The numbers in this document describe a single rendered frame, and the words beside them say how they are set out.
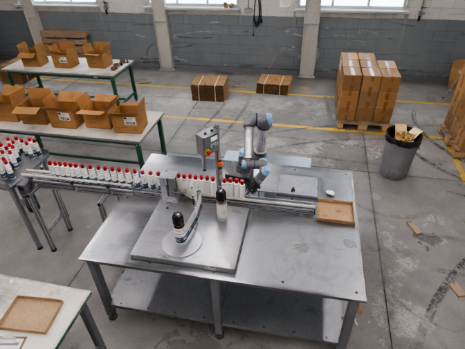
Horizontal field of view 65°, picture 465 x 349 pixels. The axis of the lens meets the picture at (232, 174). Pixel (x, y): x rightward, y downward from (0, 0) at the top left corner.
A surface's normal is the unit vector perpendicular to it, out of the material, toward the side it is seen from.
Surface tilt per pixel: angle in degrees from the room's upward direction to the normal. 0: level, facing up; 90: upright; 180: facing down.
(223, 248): 0
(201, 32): 90
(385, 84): 90
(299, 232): 0
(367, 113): 90
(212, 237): 0
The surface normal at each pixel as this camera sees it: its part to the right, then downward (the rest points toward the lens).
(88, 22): -0.22, 0.58
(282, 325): -0.02, -0.83
